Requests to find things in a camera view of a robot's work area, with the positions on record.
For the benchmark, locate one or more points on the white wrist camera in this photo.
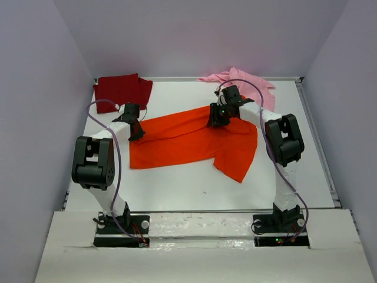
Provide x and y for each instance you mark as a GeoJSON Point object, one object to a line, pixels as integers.
{"type": "Point", "coordinates": [220, 98]}
{"type": "Point", "coordinates": [119, 108]}

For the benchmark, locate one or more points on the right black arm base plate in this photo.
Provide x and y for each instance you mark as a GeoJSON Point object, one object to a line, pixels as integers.
{"type": "Point", "coordinates": [268, 234]}

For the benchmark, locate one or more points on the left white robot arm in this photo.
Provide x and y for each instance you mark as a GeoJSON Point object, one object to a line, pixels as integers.
{"type": "Point", "coordinates": [97, 163]}

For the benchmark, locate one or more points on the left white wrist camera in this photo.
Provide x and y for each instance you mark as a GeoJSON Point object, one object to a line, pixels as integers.
{"type": "Point", "coordinates": [119, 108]}

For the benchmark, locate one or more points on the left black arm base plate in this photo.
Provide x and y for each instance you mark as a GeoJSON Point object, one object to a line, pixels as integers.
{"type": "Point", "coordinates": [110, 235]}

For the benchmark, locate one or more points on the aluminium table edge rail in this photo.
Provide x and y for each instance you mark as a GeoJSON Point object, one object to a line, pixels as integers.
{"type": "Point", "coordinates": [317, 142]}

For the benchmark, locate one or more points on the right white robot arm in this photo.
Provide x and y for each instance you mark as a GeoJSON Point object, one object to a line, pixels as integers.
{"type": "Point", "coordinates": [284, 146]}

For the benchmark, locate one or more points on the orange t-shirt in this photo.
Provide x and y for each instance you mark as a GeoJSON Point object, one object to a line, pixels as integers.
{"type": "Point", "coordinates": [184, 137]}

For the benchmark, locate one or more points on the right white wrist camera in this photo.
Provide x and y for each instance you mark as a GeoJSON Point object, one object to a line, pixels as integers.
{"type": "Point", "coordinates": [220, 98]}

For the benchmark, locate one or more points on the dark red folded t-shirt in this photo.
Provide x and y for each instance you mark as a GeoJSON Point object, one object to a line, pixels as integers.
{"type": "Point", "coordinates": [124, 89]}

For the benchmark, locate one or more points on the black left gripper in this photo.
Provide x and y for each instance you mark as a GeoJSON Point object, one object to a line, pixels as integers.
{"type": "Point", "coordinates": [140, 132]}

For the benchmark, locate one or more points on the pink t-shirt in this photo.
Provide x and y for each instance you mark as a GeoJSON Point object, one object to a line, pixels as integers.
{"type": "Point", "coordinates": [237, 76]}

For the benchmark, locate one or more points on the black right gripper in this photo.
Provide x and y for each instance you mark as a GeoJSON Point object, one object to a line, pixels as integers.
{"type": "Point", "coordinates": [214, 119]}

